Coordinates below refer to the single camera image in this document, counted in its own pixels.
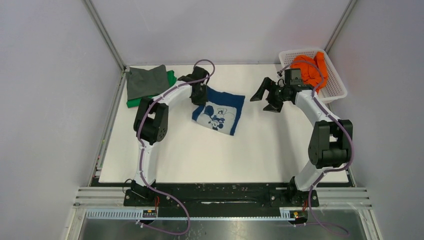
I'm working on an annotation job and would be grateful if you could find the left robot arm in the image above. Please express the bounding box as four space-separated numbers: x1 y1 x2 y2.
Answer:
127 66 211 206

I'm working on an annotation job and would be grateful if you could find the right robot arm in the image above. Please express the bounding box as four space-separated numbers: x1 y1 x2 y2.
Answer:
250 68 354 206

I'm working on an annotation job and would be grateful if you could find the green folded t-shirt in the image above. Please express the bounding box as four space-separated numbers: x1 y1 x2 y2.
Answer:
126 70 177 109

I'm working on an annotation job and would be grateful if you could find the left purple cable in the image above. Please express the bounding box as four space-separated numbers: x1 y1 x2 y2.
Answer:
136 59 216 237

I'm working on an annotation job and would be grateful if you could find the blue t-shirt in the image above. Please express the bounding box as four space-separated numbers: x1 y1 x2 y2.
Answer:
191 86 246 136

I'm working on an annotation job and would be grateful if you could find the white slotted cable duct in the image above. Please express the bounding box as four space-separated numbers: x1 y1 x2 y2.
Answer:
86 207 296 221

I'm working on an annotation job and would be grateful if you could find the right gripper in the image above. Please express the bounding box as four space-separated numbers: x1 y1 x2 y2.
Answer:
250 77 290 113

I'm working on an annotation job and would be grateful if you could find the orange t-shirt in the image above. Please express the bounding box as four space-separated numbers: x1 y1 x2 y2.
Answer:
290 51 329 94

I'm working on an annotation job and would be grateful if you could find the white plastic basket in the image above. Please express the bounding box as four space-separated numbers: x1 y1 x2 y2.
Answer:
278 47 347 104

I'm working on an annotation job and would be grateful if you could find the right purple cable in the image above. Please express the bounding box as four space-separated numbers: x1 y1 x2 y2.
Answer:
276 59 356 237

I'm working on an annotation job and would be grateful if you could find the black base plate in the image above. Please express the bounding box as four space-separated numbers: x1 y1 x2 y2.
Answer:
123 183 320 216

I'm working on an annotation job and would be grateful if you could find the grey folded t-shirt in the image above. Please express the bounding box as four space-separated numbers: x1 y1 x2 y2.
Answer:
126 64 170 100

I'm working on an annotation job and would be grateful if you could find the purple cable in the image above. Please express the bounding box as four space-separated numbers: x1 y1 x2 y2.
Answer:
276 59 356 237
136 59 216 237

